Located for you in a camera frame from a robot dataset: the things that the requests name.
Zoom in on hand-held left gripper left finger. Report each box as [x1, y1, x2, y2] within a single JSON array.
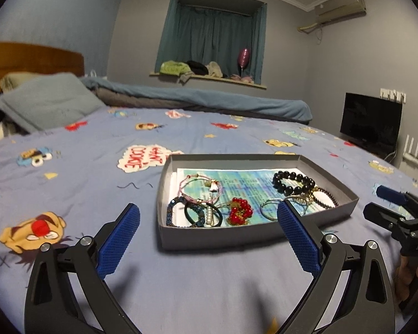
[[24, 202, 142, 334]]

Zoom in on wall air conditioner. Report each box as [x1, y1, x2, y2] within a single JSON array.
[[314, 0, 367, 18]]

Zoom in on black hair tie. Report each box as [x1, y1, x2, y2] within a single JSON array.
[[184, 203, 224, 228]]

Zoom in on wooden headboard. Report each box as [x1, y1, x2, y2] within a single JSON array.
[[0, 42, 85, 93]]

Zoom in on green cloth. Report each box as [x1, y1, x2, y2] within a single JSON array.
[[159, 60, 192, 77]]

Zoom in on grey shallow box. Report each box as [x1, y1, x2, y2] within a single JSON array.
[[155, 153, 359, 251]]

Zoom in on blue beaded bracelet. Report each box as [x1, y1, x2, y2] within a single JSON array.
[[166, 195, 205, 227]]

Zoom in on black cloth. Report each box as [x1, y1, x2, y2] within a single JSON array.
[[186, 60, 210, 76]]

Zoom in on blue blanket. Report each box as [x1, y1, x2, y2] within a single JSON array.
[[79, 76, 313, 123]]

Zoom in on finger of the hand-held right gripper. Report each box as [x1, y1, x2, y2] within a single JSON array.
[[364, 202, 416, 243], [376, 185, 418, 217]]

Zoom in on dark purple small-bead bracelet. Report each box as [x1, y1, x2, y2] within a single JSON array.
[[311, 187, 339, 209]]

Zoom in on white antenna router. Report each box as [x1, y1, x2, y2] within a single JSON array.
[[398, 134, 418, 172]]

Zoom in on red bead gold ornament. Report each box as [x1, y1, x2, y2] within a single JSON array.
[[228, 197, 254, 226]]

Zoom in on beige air conditioner pipe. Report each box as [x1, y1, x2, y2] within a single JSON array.
[[297, 21, 323, 34]]

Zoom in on blue cartoon printed bedsheet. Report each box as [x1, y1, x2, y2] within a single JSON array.
[[0, 106, 418, 334]]

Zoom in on black flat monitor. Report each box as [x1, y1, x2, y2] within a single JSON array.
[[339, 92, 404, 156]]

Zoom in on grey quilt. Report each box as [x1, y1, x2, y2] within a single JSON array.
[[94, 87, 311, 123]]

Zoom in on window sill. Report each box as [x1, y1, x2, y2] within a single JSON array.
[[149, 71, 267, 90]]

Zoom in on grey-blue pillow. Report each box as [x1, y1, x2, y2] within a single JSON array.
[[0, 73, 106, 134]]

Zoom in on pink cord bracelet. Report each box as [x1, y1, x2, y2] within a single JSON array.
[[176, 174, 224, 205]]

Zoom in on teal window curtain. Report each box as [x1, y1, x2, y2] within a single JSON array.
[[155, 0, 268, 86]]

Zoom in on beige cloth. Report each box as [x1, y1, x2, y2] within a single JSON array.
[[205, 61, 224, 78]]

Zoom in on beige pillow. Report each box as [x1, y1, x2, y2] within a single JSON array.
[[0, 73, 40, 92]]

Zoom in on black large-bead bracelet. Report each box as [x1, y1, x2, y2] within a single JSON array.
[[272, 169, 316, 196]]

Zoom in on person's right hand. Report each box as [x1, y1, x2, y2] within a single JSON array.
[[396, 255, 418, 303]]

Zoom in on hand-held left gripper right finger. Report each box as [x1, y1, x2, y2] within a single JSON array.
[[276, 200, 396, 334]]

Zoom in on gold rhinestone bracelet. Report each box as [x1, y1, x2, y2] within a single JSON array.
[[288, 195, 316, 213]]

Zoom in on pink balloon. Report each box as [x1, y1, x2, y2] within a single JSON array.
[[237, 48, 252, 77]]

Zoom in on blue-green printed paper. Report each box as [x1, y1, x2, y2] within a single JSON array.
[[167, 168, 331, 229]]

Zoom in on silver hoop rings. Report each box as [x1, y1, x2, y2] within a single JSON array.
[[259, 198, 290, 221]]

